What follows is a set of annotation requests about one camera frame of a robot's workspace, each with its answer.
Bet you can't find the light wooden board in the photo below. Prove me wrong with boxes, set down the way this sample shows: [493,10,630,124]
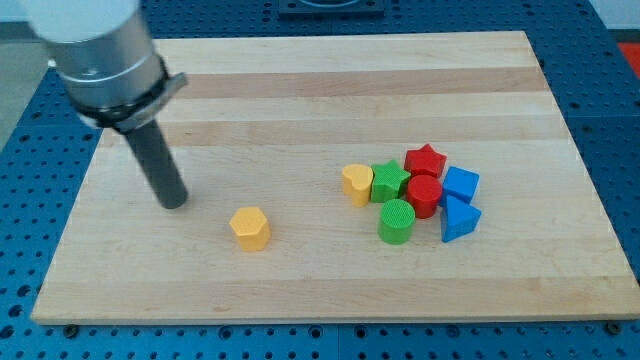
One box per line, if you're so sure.
[32,31,639,325]

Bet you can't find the red cylinder block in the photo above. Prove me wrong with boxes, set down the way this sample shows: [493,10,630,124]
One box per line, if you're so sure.
[406,175,443,219]

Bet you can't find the red star block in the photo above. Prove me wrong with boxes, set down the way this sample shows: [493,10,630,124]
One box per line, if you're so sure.
[404,144,447,178]

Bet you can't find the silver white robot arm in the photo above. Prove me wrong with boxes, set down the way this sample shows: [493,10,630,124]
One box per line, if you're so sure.
[20,0,188,209]

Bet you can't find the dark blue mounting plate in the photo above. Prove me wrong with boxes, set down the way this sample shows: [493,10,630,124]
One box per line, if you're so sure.
[276,0,386,17]

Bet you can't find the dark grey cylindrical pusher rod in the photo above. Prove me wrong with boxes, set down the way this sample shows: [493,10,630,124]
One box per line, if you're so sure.
[125,120,188,209]

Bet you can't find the blue triangle block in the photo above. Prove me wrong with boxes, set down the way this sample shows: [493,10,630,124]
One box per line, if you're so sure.
[441,195,482,243]

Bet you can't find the yellow hexagon block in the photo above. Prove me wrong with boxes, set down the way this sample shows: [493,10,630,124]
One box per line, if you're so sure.
[229,207,271,252]

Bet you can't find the blue cube block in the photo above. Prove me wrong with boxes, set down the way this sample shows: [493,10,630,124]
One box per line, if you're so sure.
[440,166,480,206]

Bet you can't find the green star block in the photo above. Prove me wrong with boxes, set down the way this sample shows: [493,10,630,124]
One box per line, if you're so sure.
[371,160,411,203]

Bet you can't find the green cylinder block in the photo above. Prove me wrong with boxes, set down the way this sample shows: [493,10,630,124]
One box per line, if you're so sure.
[377,199,416,245]

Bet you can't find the yellow heart block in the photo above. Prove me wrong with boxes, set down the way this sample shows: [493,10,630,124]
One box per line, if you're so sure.
[342,164,374,207]

